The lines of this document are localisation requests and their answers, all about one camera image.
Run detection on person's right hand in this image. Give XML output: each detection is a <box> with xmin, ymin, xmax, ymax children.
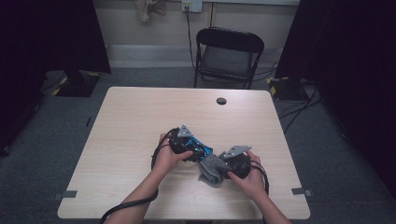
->
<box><xmin>228</xmin><ymin>150</ymin><xmax>269</xmax><ymax>200</ymax></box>

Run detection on black floor cables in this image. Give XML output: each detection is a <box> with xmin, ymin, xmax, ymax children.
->
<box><xmin>253</xmin><ymin>60</ymin><xmax>325</xmax><ymax>134</ymax></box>

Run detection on left hand-held gripper black cable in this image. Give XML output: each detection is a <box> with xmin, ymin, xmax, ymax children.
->
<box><xmin>99</xmin><ymin>128</ymin><xmax>177</xmax><ymax>224</ymax></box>

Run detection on grey towel cloth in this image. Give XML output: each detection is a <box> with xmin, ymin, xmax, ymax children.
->
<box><xmin>198</xmin><ymin>153</ymin><xmax>233</xmax><ymax>189</ymax></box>

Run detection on right hand-held gripper black cable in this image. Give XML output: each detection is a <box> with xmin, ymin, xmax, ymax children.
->
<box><xmin>248</xmin><ymin>160</ymin><xmax>271</xmax><ymax>224</ymax></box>

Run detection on black folding chair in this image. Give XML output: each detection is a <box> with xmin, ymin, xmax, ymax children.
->
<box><xmin>193</xmin><ymin>26</ymin><xmax>265</xmax><ymax>91</ymax></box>

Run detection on white wall socket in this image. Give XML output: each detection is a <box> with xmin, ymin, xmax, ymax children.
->
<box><xmin>181</xmin><ymin>0</ymin><xmax>204</xmax><ymax>13</ymax></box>

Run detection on beige hanging cloth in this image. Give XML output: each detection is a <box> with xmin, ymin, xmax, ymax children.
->
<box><xmin>134</xmin><ymin>0</ymin><xmax>167</xmax><ymax>22</ymax></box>

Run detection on blue and black toy car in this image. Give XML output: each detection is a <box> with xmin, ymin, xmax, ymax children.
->
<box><xmin>184</xmin><ymin>136</ymin><xmax>215</xmax><ymax>162</ymax></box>

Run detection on person's left hand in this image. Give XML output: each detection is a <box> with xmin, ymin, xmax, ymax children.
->
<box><xmin>151</xmin><ymin>133</ymin><xmax>194</xmax><ymax>180</ymax></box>

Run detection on grey tape strip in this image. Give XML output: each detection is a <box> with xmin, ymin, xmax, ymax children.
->
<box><xmin>291</xmin><ymin>187</ymin><xmax>313</xmax><ymax>198</ymax></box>
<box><xmin>52</xmin><ymin>189</ymin><xmax>78</xmax><ymax>201</ymax></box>

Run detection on thin brown wall cord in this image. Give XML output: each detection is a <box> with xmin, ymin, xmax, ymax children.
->
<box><xmin>208</xmin><ymin>2</ymin><xmax>217</xmax><ymax>28</ymax></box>

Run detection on hand-held gripper black cable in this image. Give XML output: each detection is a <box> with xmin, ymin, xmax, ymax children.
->
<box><xmin>248</xmin><ymin>160</ymin><xmax>271</xmax><ymax>224</ymax></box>
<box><xmin>99</xmin><ymin>128</ymin><xmax>177</xmax><ymax>224</ymax></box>

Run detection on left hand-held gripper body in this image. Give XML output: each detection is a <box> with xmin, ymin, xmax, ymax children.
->
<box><xmin>167</xmin><ymin>124</ymin><xmax>194</xmax><ymax>154</ymax></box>

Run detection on black curtain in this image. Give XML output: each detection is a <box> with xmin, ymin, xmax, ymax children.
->
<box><xmin>0</xmin><ymin>0</ymin><xmax>112</xmax><ymax>157</ymax></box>
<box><xmin>275</xmin><ymin>0</ymin><xmax>396</xmax><ymax>200</ymax></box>

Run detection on black power cable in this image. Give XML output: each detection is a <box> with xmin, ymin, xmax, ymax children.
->
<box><xmin>185</xmin><ymin>7</ymin><xmax>197</xmax><ymax>71</ymax></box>

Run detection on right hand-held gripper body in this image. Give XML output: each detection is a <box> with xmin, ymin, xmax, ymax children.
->
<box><xmin>219</xmin><ymin>145</ymin><xmax>252</xmax><ymax>180</ymax></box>

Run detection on black stand base yellow tape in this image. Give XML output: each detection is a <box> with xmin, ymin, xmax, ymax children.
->
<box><xmin>50</xmin><ymin>69</ymin><xmax>102</xmax><ymax>98</ymax></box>
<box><xmin>266</xmin><ymin>76</ymin><xmax>309</xmax><ymax>101</ymax></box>

